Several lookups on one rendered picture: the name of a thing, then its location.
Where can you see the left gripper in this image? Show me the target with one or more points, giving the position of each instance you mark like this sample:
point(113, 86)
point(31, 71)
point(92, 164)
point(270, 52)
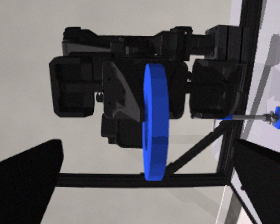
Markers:
point(69, 74)

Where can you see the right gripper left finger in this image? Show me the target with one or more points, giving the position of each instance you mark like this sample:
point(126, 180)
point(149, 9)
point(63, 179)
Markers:
point(27, 182)

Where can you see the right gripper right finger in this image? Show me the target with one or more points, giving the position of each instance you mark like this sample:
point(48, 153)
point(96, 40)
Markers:
point(258, 169)

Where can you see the grey post with blue foot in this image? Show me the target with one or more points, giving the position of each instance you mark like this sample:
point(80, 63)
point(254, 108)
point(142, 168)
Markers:
point(275, 118)

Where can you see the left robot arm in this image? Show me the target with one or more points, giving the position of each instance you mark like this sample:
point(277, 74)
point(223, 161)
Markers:
point(128, 133)

